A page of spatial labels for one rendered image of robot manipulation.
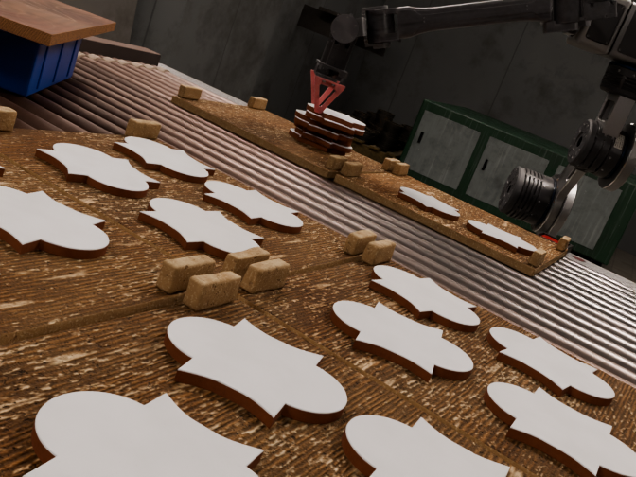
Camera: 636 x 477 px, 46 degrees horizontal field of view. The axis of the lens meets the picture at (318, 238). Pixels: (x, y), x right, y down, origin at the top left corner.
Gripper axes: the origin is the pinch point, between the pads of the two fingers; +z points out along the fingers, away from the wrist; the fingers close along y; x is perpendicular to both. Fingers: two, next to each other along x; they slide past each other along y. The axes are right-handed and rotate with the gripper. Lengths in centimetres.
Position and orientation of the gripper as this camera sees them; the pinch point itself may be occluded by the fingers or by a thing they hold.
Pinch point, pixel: (317, 106)
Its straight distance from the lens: 166.6
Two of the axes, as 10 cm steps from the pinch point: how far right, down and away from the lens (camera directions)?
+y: 0.7, 3.0, -9.5
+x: 9.3, 3.2, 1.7
